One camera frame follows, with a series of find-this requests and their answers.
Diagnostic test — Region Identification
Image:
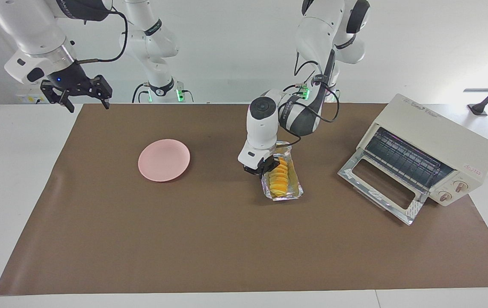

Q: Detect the black arm base cable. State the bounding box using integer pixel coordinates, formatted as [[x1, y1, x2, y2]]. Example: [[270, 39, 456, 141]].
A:
[[132, 83, 150, 103]]

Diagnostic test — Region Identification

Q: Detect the aluminium foil tray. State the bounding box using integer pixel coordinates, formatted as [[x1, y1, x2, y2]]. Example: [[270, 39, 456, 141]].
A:
[[261, 141, 304, 201]]

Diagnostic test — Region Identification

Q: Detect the pink round plate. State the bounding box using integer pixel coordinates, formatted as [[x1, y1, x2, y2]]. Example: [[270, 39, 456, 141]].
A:
[[138, 139, 191, 183]]

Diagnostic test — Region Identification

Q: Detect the glass oven door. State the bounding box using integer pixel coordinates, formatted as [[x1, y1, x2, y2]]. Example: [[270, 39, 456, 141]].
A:
[[338, 150, 429, 226]]

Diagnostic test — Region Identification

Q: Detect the cream toaster oven body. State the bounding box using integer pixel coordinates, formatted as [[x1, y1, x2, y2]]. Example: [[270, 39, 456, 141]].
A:
[[357, 93, 488, 207]]

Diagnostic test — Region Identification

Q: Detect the white wall socket box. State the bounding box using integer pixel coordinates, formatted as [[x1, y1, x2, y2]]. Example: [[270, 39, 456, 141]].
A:
[[16, 93, 50, 104]]

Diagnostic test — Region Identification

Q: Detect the wire oven rack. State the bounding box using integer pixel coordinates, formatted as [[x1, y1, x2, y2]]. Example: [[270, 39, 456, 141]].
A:
[[364, 127, 454, 189]]

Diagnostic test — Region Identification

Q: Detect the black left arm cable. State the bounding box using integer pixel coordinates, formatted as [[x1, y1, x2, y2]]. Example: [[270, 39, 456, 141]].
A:
[[282, 49, 340, 148]]

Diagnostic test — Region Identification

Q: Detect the brown table mat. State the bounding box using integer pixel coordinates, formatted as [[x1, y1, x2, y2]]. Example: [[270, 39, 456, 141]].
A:
[[0, 103, 488, 296]]

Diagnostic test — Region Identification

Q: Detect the golden bread loaf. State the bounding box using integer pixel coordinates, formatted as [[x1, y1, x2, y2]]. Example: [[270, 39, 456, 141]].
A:
[[269, 157, 289, 198]]

